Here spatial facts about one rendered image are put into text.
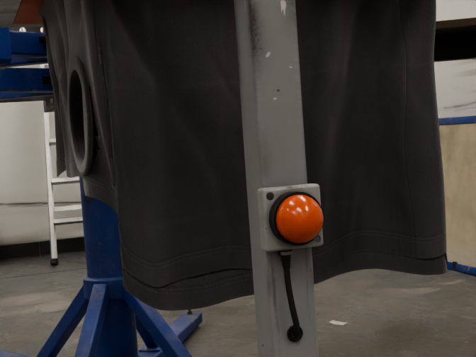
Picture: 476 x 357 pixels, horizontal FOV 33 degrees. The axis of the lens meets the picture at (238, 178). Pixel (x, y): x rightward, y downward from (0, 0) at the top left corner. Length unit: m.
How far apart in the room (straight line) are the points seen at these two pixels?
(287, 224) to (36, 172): 4.96
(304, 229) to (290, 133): 0.08
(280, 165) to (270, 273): 0.09
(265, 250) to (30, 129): 4.94
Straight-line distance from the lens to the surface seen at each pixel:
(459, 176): 4.03
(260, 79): 0.63
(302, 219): 0.60
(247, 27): 0.64
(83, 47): 0.95
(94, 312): 2.17
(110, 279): 2.22
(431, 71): 1.05
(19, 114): 5.53
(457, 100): 4.17
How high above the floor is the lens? 0.72
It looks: 3 degrees down
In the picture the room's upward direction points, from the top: 4 degrees counter-clockwise
